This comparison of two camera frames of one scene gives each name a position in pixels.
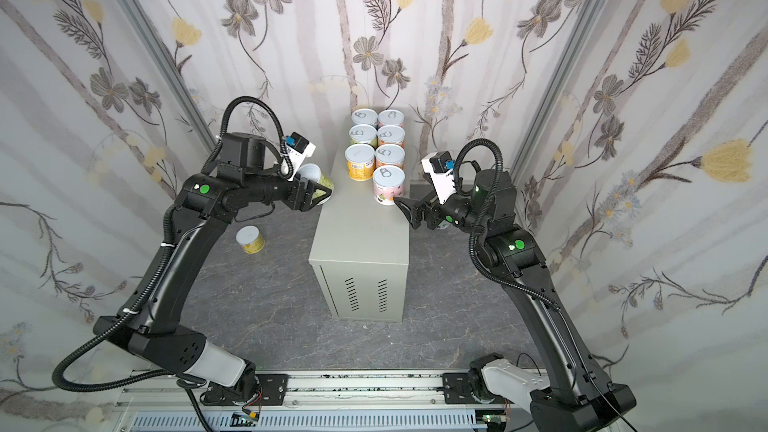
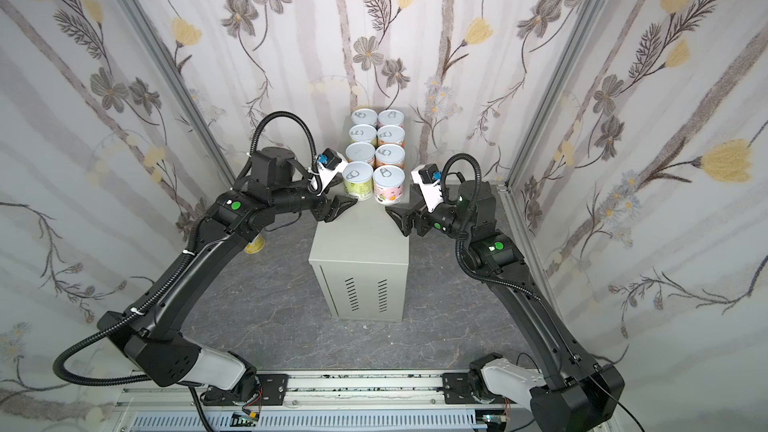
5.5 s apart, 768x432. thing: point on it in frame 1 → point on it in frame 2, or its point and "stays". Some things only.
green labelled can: [313, 173] → [358, 179]
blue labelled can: [364, 116] stays
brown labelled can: [391, 134] stays
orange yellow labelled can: [360, 159] stays
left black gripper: [307, 202] → [334, 209]
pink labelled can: [391, 117] stays
